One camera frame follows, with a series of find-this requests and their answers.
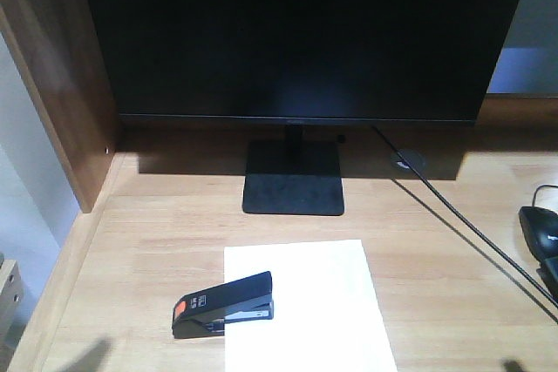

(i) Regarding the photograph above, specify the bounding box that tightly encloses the black orange stapler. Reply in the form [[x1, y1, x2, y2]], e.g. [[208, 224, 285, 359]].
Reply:
[[171, 271, 274, 339]]

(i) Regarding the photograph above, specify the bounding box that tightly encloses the black computer monitor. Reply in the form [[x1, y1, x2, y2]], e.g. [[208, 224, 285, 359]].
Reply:
[[87, 0, 520, 215]]

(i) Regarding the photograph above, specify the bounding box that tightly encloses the black computer mouse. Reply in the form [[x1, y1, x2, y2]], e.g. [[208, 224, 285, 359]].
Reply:
[[519, 206, 557, 261]]

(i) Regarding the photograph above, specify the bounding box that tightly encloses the grey cable grommet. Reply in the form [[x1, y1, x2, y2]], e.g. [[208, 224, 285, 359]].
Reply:
[[390, 149, 426, 172]]

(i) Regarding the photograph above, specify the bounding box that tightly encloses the black monitor cable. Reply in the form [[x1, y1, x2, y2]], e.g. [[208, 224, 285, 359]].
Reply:
[[370, 124, 558, 308]]

